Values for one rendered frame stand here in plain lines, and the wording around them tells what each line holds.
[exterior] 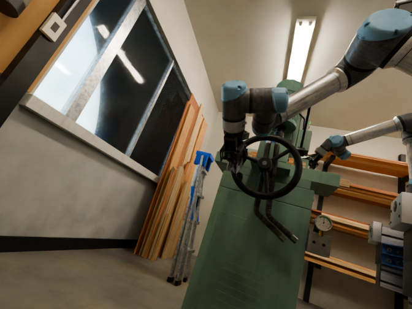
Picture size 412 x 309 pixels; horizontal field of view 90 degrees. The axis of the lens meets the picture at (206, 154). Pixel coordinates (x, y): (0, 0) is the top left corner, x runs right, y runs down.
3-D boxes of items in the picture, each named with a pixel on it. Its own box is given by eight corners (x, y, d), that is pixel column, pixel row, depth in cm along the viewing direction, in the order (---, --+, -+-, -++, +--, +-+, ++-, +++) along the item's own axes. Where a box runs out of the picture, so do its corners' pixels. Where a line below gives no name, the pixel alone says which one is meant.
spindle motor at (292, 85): (265, 118, 123) (276, 77, 133) (266, 132, 139) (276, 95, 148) (297, 121, 117) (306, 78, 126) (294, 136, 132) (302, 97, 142)
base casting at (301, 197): (217, 185, 107) (222, 169, 110) (235, 205, 157) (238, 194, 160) (312, 210, 90) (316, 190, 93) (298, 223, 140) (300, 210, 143)
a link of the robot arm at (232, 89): (250, 87, 56) (219, 88, 57) (248, 122, 63) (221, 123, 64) (249, 78, 62) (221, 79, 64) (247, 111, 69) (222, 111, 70)
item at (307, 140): (295, 148, 137) (299, 129, 142) (294, 154, 145) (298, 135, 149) (309, 151, 134) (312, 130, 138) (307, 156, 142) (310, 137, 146)
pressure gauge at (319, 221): (312, 233, 81) (316, 212, 84) (311, 233, 84) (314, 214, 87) (331, 238, 79) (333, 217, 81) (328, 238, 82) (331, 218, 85)
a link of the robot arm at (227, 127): (226, 111, 71) (250, 113, 68) (227, 122, 73) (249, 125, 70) (218, 121, 65) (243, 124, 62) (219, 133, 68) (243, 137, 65)
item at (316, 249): (306, 250, 82) (309, 230, 84) (303, 250, 92) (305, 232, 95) (330, 258, 78) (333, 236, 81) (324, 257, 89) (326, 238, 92)
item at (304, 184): (227, 170, 109) (228, 164, 110) (233, 181, 127) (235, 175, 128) (309, 189, 94) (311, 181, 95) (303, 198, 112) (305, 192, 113)
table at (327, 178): (208, 153, 105) (212, 143, 107) (221, 172, 132) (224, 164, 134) (347, 181, 82) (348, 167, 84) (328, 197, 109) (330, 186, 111)
